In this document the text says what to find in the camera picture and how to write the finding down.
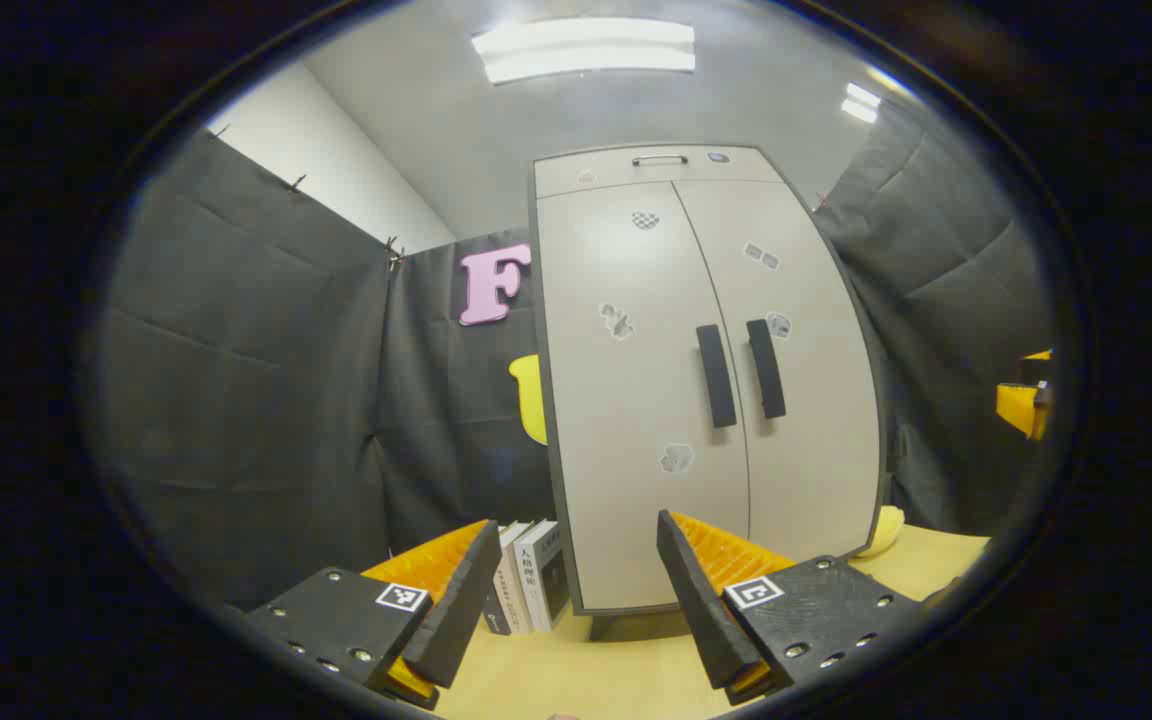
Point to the large ceiling light panel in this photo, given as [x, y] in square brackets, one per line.
[586, 48]

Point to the beige cabinet door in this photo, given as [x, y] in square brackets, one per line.
[816, 450]
[626, 400]

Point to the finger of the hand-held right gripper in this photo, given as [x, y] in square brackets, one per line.
[1021, 405]

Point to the beige double-door shoe cabinet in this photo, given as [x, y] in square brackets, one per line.
[636, 500]

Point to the small ceiling light panel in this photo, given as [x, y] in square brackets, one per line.
[861, 103]

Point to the metal cloth clip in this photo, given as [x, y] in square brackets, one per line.
[394, 254]

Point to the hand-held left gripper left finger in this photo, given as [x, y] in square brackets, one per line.
[456, 610]

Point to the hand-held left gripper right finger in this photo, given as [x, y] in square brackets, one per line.
[701, 610]

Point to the pale yellow object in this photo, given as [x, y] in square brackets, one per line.
[884, 530]

